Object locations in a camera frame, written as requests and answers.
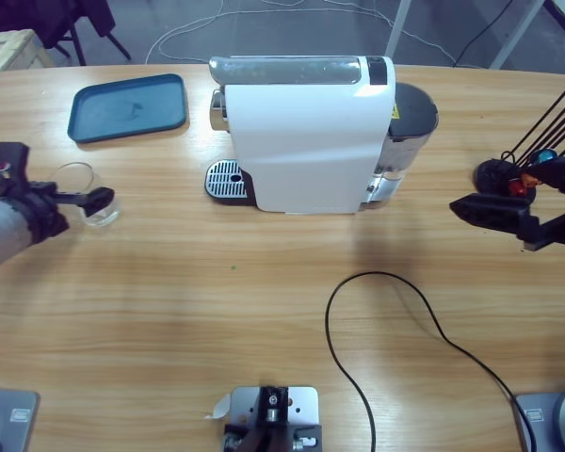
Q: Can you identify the clear drinking glass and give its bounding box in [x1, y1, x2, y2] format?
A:
[48, 162, 122, 228]

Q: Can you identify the silver coffee machine lever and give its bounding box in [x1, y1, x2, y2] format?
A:
[208, 55, 363, 86]

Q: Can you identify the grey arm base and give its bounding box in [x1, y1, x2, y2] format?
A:
[0, 384, 41, 452]
[512, 385, 565, 452]

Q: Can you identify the white capsule coffee machine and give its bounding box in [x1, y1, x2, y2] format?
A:
[204, 54, 440, 218]

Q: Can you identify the black capsule holder with rods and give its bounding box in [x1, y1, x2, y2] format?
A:
[474, 78, 565, 210]

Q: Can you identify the dark blue plastic tray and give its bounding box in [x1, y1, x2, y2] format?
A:
[67, 73, 190, 145]

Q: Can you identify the light wooden crate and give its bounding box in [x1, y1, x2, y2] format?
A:
[0, 28, 57, 74]

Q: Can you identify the black chair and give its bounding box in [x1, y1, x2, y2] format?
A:
[0, 0, 133, 67]

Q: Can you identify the white paper tag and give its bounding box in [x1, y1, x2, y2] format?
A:
[203, 393, 233, 421]

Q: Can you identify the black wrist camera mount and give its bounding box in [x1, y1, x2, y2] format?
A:
[0, 140, 32, 197]

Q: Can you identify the white metal post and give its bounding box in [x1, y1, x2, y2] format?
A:
[489, 0, 547, 71]
[384, 0, 413, 65]

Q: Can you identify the black floor cable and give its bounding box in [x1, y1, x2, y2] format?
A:
[453, 0, 517, 68]

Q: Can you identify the white floor cable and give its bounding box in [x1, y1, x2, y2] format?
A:
[144, 0, 456, 66]

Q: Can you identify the thin black table cable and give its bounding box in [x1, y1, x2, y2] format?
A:
[326, 271, 538, 452]

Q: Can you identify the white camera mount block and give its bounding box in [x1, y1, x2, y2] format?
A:
[220, 384, 324, 452]

